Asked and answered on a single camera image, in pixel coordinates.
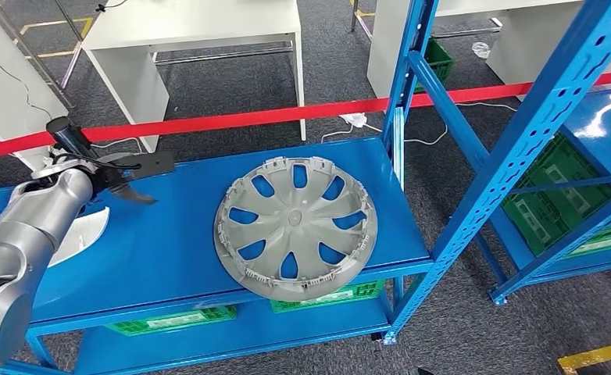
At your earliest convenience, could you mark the grey wheel hubcap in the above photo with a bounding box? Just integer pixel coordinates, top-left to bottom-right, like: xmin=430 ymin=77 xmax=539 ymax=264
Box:
xmin=213 ymin=155 xmax=379 ymax=303

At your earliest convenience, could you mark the white table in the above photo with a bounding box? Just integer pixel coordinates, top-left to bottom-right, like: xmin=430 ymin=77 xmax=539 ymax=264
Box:
xmin=81 ymin=0 xmax=308 ymax=154

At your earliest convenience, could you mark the yellow floor tape square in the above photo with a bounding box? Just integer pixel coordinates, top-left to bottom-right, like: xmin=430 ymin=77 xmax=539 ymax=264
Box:
xmin=557 ymin=338 xmax=611 ymax=375

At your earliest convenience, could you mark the black barrier post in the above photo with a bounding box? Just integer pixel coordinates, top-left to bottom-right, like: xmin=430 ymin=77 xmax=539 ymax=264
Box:
xmin=45 ymin=116 xmax=99 ymax=159

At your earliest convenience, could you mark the red barrier tape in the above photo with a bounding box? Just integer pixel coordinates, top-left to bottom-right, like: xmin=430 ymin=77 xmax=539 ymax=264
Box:
xmin=0 ymin=70 xmax=611 ymax=163

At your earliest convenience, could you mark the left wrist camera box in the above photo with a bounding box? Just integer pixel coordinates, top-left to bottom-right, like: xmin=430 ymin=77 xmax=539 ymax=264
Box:
xmin=52 ymin=151 xmax=176 ymax=195

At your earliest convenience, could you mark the white plastic body part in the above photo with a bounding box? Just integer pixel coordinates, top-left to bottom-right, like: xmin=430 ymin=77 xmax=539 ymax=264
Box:
xmin=46 ymin=206 xmax=111 ymax=269

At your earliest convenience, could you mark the white floor cable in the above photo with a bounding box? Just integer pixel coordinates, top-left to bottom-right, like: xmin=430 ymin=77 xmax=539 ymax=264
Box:
xmin=320 ymin=101 xmax=516 ymax=147

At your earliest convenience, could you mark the white power adapter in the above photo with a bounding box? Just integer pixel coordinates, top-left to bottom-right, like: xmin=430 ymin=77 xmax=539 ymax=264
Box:
xmin=338 ymin=112 xmax=369 ymax=130

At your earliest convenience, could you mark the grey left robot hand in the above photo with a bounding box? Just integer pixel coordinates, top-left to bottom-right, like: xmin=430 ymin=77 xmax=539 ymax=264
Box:
xmin=109 ymin=184 xmax=157 ymax=206

